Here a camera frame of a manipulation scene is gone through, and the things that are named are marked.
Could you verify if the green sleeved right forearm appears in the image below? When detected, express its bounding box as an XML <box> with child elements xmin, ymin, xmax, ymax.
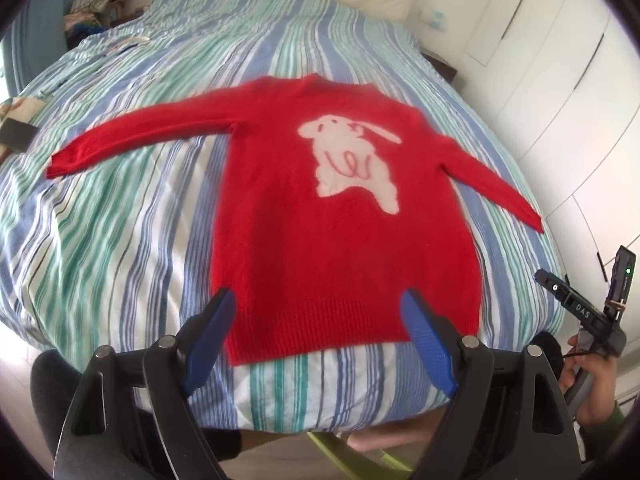
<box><xmin>579</xmin><ymin>403</ymin><xmax>625</xmax><ymax>462</ymax></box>

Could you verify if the green chair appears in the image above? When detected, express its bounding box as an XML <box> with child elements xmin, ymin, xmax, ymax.
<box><xmin>307</xmin><ymin>432</ymin><xmax>411</xmax><ymax>480</ymax></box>

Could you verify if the wall socket panel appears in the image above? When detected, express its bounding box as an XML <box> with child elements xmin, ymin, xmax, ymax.
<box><xmin>418</xmin><ymin>10</ymin><xmax>445</xmax><ymax>29</ymax></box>

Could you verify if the dark nightstand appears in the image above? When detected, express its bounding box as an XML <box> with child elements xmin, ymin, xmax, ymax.
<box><xmin>421</xmin><ymin>49</ymin><xmax>458</xmax><ymax>84</ymax></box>

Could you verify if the red sweater with white rabbit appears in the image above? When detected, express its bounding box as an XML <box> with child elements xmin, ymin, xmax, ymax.
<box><xmin>46</xmin><ymin>74</ymin><xmax>542</xmax><ymax>365</ymax></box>

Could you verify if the black and beige object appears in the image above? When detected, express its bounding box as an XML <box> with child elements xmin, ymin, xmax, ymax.
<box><xmin>0</xmin><ymin>96</ymin><xmax>44</xmax><ymax>164</ymax></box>

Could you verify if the white wardrobe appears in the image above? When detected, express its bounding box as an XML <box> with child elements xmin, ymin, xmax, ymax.
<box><xmin>449</xmin><ymin>0</ymin><xmax>640</xmax><ymax>401</ymax></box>

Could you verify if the person's right hand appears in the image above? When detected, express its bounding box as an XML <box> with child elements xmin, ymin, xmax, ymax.
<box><xmin>559</xmin><ymin>335</ymin><xmax>617</xmax><ymax>428</ymax></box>

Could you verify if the striped bed sheet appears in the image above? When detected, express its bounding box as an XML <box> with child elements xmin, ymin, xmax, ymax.
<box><xmin>1</xmin><ymin>0</ymin><xmax>565</xmax><ymax>434</ymax></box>

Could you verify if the pile of clothes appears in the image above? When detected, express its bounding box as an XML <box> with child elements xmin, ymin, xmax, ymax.
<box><xmin>64</xmin><ymin>0</ymin><xmax>126</xmax><ymax>42</ymax></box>

